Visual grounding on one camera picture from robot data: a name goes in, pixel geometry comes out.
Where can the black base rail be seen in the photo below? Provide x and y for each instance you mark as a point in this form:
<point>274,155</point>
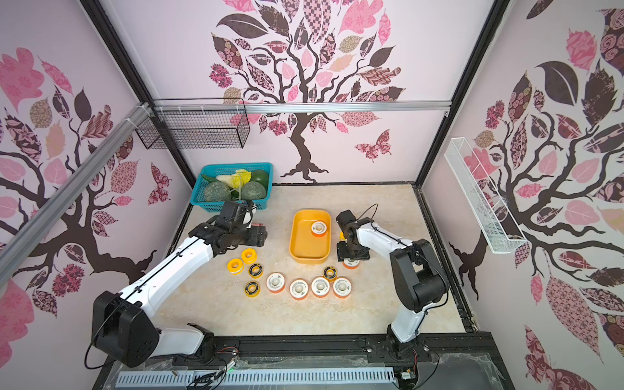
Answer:
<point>436,361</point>

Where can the black yellow tape roll middle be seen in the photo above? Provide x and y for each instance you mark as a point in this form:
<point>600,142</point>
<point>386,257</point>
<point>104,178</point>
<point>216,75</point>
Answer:
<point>256,270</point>

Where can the white cable duct strip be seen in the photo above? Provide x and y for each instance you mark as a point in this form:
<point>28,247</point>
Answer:
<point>256,378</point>

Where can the teal plastic basket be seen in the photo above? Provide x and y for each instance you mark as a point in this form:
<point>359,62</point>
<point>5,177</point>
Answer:
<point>209,173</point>

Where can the green round melon left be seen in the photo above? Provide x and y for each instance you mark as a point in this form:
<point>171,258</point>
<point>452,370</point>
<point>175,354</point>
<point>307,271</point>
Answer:
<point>216,192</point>

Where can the black wire wall basket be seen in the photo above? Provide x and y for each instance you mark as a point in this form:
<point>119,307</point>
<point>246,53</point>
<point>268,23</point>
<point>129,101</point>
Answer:
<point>195,123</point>

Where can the green round melon right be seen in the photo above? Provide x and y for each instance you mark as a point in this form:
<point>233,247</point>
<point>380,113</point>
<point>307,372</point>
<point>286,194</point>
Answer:
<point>253,191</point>

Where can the black yellow tape roll right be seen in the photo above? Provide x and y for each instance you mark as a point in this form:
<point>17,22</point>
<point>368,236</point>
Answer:
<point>330,273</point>

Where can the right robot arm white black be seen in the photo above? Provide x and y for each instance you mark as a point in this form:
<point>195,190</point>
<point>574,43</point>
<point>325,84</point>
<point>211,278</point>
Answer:
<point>420,283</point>

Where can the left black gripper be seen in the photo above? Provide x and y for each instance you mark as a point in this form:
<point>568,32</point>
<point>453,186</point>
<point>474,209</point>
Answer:
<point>257,236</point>

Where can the yellow plastic storage box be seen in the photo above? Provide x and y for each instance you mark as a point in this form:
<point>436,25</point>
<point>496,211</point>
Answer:
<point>304,247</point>

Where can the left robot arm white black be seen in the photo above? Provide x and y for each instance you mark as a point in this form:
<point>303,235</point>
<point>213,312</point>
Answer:
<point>123,326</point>

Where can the dark green avocado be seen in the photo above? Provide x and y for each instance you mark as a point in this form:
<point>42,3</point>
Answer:
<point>262,177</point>

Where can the yellow tape roll upper left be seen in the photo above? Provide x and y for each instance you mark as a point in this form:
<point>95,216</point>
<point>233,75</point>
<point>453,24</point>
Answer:
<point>249,256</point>

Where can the black yellow tape roll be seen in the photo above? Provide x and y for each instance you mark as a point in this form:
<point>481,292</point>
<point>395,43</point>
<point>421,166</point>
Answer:
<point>252,289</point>
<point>330,273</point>
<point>256,270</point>

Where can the yellow tape roll far left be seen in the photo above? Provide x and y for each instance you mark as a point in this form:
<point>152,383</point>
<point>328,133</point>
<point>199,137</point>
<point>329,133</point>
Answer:
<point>235,266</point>

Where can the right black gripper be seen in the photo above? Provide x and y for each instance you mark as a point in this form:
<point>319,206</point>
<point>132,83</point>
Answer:
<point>352,250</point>

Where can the black yellow tape roll lower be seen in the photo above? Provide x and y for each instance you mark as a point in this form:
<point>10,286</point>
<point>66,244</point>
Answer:
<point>252,289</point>

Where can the orange white tape roll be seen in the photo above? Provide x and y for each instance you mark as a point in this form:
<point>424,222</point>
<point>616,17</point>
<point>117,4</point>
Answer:
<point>320,287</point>
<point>319,228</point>
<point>351,264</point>
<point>342,287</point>
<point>299,289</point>
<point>275,282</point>

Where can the green round melon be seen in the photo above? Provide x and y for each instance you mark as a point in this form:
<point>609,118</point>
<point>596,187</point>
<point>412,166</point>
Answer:
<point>253,191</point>
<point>216,192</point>

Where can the yellow white cabbage toy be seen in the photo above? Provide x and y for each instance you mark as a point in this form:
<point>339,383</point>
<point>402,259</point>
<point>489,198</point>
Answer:
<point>236,180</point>

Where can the white wire wall shelf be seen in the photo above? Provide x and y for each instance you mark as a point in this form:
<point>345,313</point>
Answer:
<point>473,169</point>

